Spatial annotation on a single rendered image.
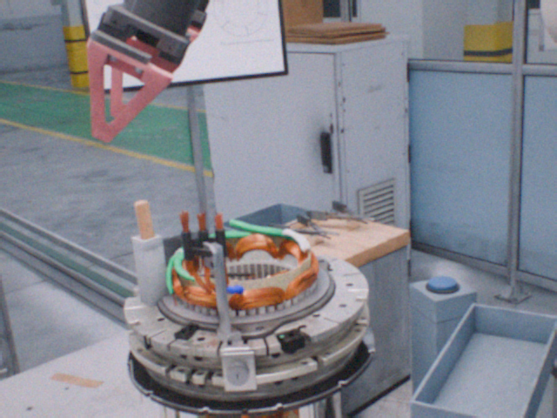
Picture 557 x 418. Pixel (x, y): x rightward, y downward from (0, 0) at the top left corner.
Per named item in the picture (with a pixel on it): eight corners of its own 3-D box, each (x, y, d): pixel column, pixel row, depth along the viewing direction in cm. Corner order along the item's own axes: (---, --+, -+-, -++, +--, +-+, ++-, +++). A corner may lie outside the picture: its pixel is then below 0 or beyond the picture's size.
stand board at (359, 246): (249, 251, 125) (247, 238, 124) (324, 221, 137) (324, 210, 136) (333, 279, 111) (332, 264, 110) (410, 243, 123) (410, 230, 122)
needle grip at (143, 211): (140, 247, 92) (131, 204, 90) (148, 242, 94) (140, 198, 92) (150, 249, 92) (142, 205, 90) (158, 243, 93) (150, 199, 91)
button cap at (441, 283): (438, 293, 105) (438, 287, 104) (423, 284, 108) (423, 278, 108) (462, 288, 106) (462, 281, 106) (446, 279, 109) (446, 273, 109)
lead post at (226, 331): (228, 346, 81) (218, 248, 78) (217, 337, 84) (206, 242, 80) (241, 340, 82) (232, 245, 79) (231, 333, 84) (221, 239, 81)
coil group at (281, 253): (273, 266, 101) (271, 237, 100) (283, 262, 102) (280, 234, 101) (303, 276, 97) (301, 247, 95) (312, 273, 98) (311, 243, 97)
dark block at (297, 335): (277, 347, 84) (275, 330, 83) (296, 340, 85) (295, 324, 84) (285, 353, 82) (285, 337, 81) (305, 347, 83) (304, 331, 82)
